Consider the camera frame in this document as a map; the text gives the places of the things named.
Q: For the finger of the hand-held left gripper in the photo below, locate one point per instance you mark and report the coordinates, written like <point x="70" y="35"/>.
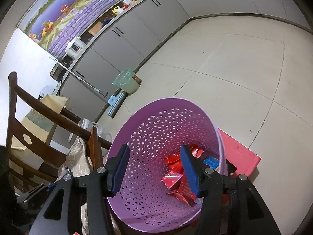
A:
<point x="31" y="197"/>

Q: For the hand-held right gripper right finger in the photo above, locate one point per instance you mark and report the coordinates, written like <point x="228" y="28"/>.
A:
<point x="190" y="173"/>

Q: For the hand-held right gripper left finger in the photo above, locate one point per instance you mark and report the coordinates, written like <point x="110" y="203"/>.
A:
<point x="121" y="169"/>

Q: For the red cardboard box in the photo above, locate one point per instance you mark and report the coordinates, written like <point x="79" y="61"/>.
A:
<point x="185" y="191"/>

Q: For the blue tissue packet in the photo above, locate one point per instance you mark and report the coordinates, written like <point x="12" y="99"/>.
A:
<point x="211" y="164"/>

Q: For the purple perforated plastic basket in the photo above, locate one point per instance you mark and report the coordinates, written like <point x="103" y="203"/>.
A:
<point x="151" y="137"/>

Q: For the green lined trash bin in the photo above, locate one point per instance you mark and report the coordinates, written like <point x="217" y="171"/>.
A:
<point x="129" y="85"/>

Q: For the brown wooden chair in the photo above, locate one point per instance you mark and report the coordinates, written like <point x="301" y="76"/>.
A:
<point x="95" y="146"/>

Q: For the white plastic bucket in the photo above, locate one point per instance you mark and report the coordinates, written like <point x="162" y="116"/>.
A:
<point x="104" y="135"/>

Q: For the beige quilted chair cushion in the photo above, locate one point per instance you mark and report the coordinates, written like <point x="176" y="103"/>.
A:
<point x="77" y="156"/>

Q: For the flat mop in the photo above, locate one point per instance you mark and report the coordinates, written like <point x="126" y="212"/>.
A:
<point x="115" y="105"/>

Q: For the green patterned cardboard box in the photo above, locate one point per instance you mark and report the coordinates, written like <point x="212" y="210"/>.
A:
<point x="36" y="123"/>

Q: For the plain cardboard box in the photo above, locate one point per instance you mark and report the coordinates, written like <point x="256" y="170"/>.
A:
<point x="52" y="100"/>

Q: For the black countertop oven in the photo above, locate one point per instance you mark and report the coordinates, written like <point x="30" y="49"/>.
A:
<point x="56" y="72"/>

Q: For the white rice cooker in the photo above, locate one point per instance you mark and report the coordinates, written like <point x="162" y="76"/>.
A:
<point x="74" y="47"/>

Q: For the grey kitchen cabinets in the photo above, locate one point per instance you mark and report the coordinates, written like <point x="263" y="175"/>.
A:
<point x="146" y="27"/>

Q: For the yellow bottle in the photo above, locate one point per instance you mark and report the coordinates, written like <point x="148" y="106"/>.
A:
<point x="117" y="11"/>

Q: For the flower field wall poster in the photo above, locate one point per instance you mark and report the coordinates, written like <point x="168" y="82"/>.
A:
<point x="73" y="17"/>

